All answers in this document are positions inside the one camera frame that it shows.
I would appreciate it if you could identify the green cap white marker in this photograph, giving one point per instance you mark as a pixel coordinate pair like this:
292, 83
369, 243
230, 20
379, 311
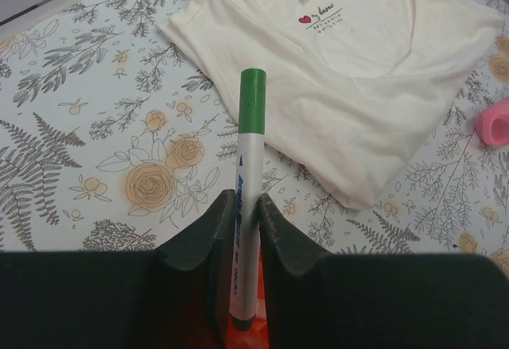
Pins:
248, 189

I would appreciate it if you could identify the pink eraser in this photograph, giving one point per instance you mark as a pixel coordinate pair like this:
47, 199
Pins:
491, 124

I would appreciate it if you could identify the orange round desk organizer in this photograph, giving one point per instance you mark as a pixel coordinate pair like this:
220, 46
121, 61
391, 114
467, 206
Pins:
256, 337

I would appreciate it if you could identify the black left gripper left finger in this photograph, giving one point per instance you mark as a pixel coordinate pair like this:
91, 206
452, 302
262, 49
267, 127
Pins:
175, 296

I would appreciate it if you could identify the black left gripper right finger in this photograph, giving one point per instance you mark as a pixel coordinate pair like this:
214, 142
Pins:
317, 299

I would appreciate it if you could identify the cream folded t-shirt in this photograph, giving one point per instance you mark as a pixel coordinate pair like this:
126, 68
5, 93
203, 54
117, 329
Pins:
353, 87

